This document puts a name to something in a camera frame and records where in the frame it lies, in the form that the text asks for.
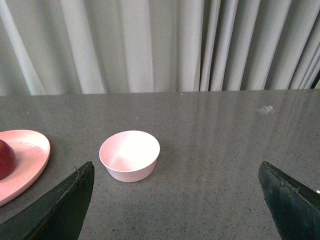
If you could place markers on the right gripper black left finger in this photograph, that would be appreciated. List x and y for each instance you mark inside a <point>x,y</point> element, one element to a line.
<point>59,214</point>

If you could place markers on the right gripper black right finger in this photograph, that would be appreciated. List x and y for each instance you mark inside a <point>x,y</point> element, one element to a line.
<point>295,208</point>

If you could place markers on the red apple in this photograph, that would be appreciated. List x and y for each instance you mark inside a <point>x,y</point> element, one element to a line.
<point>7,159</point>

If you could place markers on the pink plate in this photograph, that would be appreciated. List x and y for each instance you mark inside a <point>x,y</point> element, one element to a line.
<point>32,150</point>

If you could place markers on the pink bowl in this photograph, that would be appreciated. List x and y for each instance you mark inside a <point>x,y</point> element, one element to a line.
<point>130,156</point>

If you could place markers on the crumpled clear plastic scrap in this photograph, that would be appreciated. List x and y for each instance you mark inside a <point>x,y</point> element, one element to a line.
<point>265,110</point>

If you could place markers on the white curtain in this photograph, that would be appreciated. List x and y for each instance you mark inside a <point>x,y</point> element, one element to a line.
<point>55,47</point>

